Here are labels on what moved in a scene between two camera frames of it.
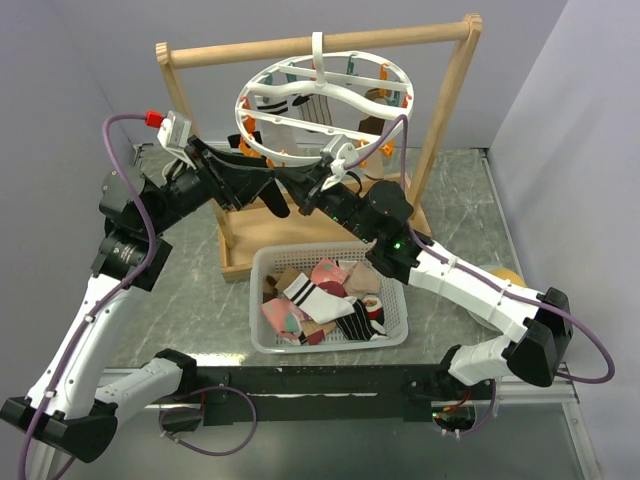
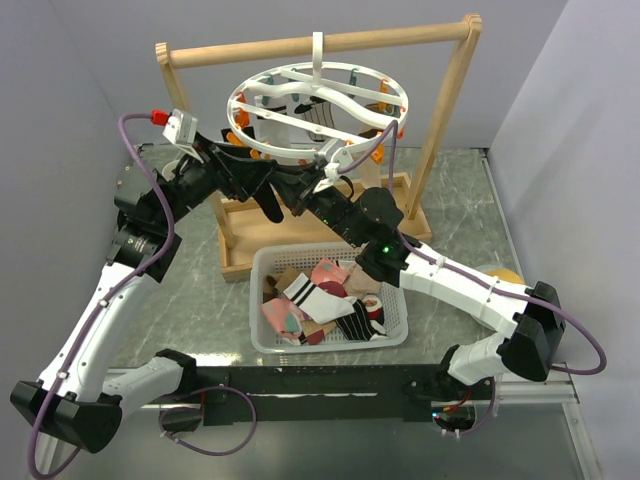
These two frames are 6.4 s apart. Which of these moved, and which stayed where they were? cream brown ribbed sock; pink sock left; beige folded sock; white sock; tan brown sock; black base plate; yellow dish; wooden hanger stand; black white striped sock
Moved: cream brown ribbed sock; black white striped sock; white sock
Stayed: beige folded sock; tan brown sock; pink sock left; wooden hanger stand; yellow dish; black base plate
